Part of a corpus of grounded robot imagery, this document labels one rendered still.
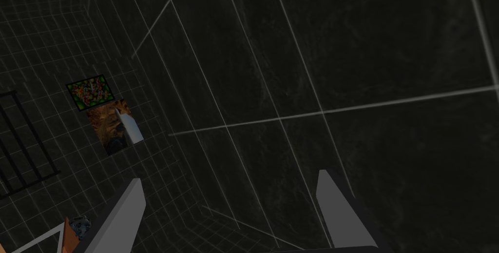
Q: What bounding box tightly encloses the brown orange wall picture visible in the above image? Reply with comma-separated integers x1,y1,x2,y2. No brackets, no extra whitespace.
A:
85,98,138,156

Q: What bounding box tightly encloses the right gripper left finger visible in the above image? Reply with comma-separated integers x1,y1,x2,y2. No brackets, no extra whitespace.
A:
74,177,147,253

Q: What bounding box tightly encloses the colourful green framed picture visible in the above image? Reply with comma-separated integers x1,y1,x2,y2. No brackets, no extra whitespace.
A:
65,74,115,112

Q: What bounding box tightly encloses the black barred window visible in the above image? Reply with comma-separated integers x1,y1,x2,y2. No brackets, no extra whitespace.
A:
0,90,61,200

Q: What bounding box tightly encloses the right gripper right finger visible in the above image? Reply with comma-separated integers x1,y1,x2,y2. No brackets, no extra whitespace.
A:
315,169,392,253

